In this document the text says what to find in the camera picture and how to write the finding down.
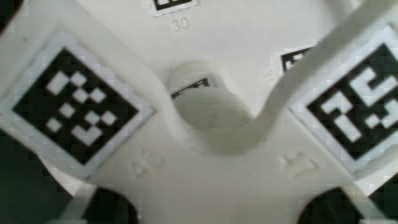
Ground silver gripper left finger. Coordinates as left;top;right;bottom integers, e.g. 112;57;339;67
55;182;142;224

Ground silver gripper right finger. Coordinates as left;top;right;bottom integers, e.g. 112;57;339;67
295;183;389;224

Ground white cross-shaped table base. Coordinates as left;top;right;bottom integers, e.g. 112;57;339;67
0;0;398;224

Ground white round table top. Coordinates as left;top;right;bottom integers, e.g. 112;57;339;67
69;0;398;118

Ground white table leg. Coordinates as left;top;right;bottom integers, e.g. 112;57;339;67
167;61;252;131

